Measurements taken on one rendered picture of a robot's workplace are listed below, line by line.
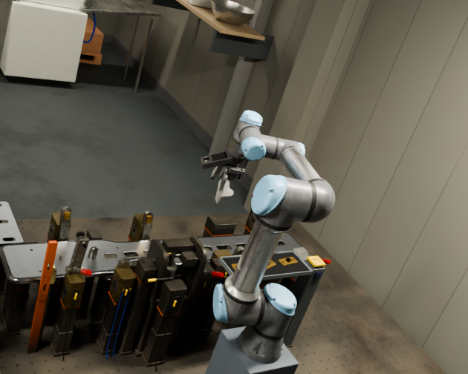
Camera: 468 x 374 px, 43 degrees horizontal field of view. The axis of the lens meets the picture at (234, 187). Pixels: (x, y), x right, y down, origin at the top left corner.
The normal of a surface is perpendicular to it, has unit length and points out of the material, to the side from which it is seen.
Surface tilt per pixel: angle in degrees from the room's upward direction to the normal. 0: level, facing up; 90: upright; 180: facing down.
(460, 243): 90
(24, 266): 0
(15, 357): 0
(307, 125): 90
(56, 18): 90
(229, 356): 90
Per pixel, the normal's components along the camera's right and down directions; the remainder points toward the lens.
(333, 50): 0.47, 0.52
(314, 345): 0.29, -0.85
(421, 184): -0.83, 0.00
